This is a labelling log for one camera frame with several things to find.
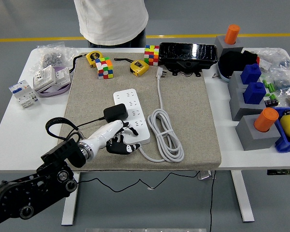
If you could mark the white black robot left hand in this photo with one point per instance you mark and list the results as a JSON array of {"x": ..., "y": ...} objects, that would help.
[{"x": 101, "y": 135}]

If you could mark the black plug adapter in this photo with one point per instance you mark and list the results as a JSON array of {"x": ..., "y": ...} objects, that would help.
[{"x": 116, "y": 111}]

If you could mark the white power strip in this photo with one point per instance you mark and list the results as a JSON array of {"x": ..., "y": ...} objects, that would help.
[{"x": 130, "y": 96}]

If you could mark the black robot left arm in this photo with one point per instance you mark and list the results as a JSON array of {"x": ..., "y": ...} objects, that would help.
[{"x": 60, "y": 152}]

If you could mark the purple tape roll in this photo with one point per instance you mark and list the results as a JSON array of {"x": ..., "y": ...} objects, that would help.
[{"x": 55, "y": 93}]

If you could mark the colourful puzzle cube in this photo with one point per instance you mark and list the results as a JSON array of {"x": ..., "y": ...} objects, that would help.
[
  {"x": 105, "y": 68},
  {"x": 151, "y": 55}
]

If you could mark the white table leg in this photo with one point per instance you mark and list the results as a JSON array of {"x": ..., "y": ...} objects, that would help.
[
  {"x": 242, "y": 198},
  {"x": 70, "y": 200}
]

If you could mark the yellow tape measure square label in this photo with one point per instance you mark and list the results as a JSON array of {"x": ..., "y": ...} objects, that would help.
[{"x": 139, "y": 67}]

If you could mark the yellow tape measure round label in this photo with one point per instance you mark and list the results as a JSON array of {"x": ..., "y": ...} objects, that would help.
[{"x": 94, "y": 57}]

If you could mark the grey-brown mat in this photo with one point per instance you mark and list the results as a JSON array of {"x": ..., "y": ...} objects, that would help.
[{"x": 183, "y": 120}]

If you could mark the white circuit breaker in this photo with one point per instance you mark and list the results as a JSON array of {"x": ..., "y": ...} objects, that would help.
[{"x": 21, "y": 93}]

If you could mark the clear bag of metal nuts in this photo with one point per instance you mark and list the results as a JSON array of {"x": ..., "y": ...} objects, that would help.
[{"x": 50, "y": 58}]

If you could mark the person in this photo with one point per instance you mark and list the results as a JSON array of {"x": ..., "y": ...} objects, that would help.
[{"x": 111, "y": 19}]

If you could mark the small metal screw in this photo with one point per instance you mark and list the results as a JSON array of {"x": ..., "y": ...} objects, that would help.
[{"x": 215, "y": 76}]

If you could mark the light blue bowl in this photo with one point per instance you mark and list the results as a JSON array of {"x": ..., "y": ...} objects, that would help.
[{"x": 223, "y": 76}]

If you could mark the grey block with hole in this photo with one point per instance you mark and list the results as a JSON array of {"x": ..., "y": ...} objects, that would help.
[
  {"x": 222, "y": 43},
  {"x": 236, "y": 106},
  {"x": 234, "y": 82},
  {"x": 251, "y": 140}
]

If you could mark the black cloth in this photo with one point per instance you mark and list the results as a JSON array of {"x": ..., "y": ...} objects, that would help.
[{"x": 232, "y": 62}]

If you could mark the blue block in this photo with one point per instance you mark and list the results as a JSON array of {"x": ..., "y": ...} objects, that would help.
[
  {"x": 250, "y": 73},
  {"x": 254, "y": 93}
]

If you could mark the orange cylinder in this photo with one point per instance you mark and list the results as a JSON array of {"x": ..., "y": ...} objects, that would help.
[
  {"x": 232, "y": 33},
  {"x": 265, "y": 119}
]

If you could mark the black small components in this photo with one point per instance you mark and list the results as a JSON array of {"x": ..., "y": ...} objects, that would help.
[{"x": 271, "y": 101}]

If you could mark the green plastic pegs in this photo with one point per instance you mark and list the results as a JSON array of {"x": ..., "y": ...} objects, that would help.
[{"x": 270, "y": 87}]

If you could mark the blue plastic bin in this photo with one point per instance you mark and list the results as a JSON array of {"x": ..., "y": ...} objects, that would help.
[{"x": 284, "y": 145}]

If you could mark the black table control panel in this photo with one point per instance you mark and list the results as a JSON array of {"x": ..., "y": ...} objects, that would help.
[{"x": 282, "y": 172}]

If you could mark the clear bag of small parts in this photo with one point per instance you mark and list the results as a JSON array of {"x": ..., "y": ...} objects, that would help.
[{"x": 273, "y": 58}]

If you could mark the clear bag of blue parts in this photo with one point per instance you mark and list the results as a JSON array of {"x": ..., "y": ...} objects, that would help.
[{"x": 284, "y": 83}]

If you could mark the white wall socket panel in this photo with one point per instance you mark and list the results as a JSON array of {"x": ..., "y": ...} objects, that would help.
[
  {"x": 44, "y": 77},
  {"x": 62, "y": 77}
]

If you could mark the metal bracket under table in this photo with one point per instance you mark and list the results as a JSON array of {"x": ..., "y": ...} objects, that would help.
[{"x": 205, "y": 176}]

